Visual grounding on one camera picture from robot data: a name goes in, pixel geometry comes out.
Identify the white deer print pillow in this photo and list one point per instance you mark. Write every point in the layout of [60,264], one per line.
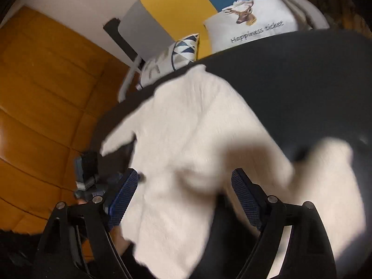
[261,29]

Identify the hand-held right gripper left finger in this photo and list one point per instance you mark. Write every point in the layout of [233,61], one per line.
[122,197]

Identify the triangle pattern pillow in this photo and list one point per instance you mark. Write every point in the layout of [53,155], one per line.
[174,55]

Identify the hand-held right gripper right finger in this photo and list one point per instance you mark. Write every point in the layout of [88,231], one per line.
[247,200]

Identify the grey yellow blue armchair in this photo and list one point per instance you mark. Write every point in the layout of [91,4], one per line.
[174,0]

